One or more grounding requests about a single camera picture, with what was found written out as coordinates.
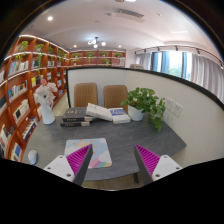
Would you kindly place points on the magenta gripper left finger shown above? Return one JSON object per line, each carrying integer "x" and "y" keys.
{"x": 72, "y": 167}

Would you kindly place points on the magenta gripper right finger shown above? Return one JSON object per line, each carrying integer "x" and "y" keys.
{"x": 152, "y": 166}

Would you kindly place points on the colourful pastel mouse pad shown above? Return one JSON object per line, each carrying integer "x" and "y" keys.
{"x": 101, "y": 156}

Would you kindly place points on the white computer mouse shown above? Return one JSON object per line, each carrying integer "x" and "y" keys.
{"x": 32, "y": 157}

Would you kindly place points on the black book lower stack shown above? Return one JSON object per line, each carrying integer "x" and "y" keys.
{"x": 74, "y": 124}

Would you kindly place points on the black book stack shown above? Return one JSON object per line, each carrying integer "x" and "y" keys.
{"x": 76, "y": 114}
{"x": 74, "y": 124}

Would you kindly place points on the black book upper stack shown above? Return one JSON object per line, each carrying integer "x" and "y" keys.
{"x": 76, "y": 114}

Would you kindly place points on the white leaning book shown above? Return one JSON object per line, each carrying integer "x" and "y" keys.
{"x": 98, "y": 112}

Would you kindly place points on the white blue flat book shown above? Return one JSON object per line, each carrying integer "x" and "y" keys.
{"x": 119, "y": 115}

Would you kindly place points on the green potted plant white pot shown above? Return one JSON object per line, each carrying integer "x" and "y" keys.
{"x": 144, "y": 99}

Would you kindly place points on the white partition panel black-edged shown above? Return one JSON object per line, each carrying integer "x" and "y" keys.
{"x": 201, "y": 120}

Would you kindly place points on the left brown chair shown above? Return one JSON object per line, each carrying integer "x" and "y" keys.
{"x": 85, "y": 93}

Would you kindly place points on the brown chair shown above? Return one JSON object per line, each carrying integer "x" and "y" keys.
{"x": 85, "y": 93}
{"x": 114, "y": 95}

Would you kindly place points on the white vase with flowers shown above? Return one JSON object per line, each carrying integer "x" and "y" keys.
{"x": 45, "y": 95}

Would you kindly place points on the right brown chair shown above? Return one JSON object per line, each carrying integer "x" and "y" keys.
{"x": 114, "y": 95}

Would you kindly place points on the white grey curtain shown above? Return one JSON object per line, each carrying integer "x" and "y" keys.
{"x": 189, "y": 66}

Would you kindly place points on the orange wooden bookshelf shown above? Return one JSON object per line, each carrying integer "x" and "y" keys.
{"x": 31, "y": 60}

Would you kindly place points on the ceiling chandelier lamp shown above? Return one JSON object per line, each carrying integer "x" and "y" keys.
{"x": 96, "y": 43}

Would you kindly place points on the white wall socket plate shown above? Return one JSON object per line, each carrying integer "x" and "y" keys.
{"x": 176, "y": 109}

